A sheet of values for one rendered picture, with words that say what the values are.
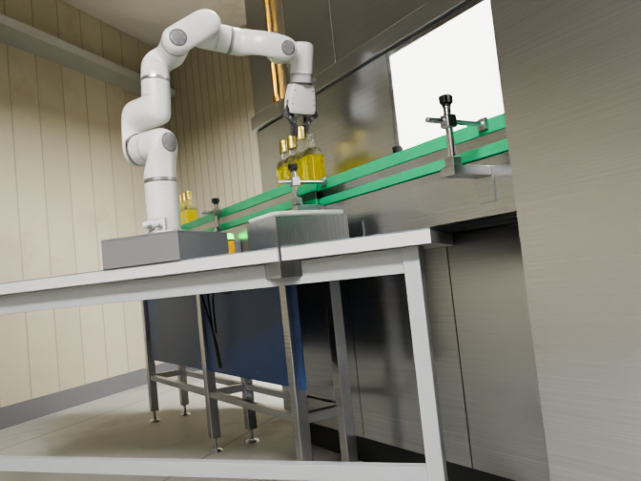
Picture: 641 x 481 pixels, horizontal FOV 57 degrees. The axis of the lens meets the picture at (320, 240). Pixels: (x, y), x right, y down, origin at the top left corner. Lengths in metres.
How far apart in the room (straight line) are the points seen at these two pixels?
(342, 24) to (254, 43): 0.36
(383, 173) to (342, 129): 0.47
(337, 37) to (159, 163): 0.79
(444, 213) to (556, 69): 0.50
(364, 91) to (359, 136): 0.15
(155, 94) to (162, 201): 0.31
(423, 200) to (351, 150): 0.59
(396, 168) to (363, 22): 0.65
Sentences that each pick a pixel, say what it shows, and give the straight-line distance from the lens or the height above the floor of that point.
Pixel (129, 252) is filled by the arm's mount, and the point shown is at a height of 0.79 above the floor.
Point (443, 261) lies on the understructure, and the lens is 1.71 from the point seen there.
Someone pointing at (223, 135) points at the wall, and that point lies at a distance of 5.12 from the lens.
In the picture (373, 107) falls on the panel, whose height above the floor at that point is 1.18.
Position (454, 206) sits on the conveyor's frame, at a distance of 1.37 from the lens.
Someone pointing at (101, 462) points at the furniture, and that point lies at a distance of 1.95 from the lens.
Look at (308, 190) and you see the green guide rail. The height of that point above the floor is 0.94.
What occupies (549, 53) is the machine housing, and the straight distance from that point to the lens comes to 1.03.
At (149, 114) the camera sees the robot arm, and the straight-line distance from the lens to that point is 1.82.
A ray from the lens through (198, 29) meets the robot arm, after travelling 1.86.
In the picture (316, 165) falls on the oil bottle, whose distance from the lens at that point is 1.93.
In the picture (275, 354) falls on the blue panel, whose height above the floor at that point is 0.43.
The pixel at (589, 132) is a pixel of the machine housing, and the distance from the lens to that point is 0.98.
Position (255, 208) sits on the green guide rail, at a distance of 2.03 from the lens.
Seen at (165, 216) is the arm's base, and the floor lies 0.88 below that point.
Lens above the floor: 0.66
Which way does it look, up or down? 4 degrees up
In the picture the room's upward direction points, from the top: 6 degrees counter-clockwise
